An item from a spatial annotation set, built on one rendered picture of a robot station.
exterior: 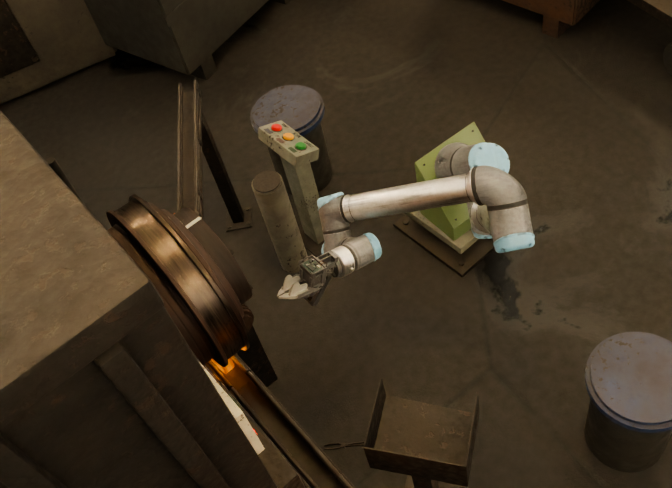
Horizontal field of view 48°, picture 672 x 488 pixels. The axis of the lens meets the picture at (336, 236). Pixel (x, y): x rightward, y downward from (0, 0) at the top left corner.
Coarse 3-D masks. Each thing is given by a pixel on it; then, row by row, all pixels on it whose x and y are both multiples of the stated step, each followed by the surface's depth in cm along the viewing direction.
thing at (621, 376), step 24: (624, 336) 233; (648, 336) 232; (600, 360) 229; (624, 360) 228; (648, 360) 227; (600, 384) 225; (624, 384) 224; (648, 384) 222; (600, 408) 222; (624, 408) 219; (648, 408) 218; (600, 432) 240; (624, 432) 228; (648, 432) 217; (600, 456) 250; (624, 456) 241; (648, 456) 240
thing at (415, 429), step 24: (384, 408) 212; (408, 408) 211; (432, 408) 211; (384, 432) 208; (408, 432) 207; (432, 432) 207; (456, 432) 206; (384, 456) 195; (408, 456) 191; (432, 456) 203; (456, 456) 202; (408, 480) 259; (432, 480) 225; (456, 480) 196
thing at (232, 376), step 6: (210, 360) 225; (216, 366) 223; (234, 366) 222; (222, 372) 222; (228, 372) 222; (234, 372) 221; (240, 372) 221; (228, 378) 220; (234, 378) 220; (240, 378) 219; (246, 378) 219; (234, 384) 219; (240, 384) 218
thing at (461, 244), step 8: (416, 216) 315; (424, 224) 313; (432, 224) 311; (432, 232) 312; (440, 232) 308; (472, 232) 305; (448, 240) 305; (456, 240) 304; (464, 240) 303; (472, 240) 304; (456, 248) 304; (464, 248) 303
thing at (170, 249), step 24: (144, 216) 171; (144, 240) 167; (168, 240) 167; (168, 264) 165; (192, 264) 166; (192, 288) 165; (216, 288) 166; (216, 312) 169; (216, 336) 171; (240, 336) 177
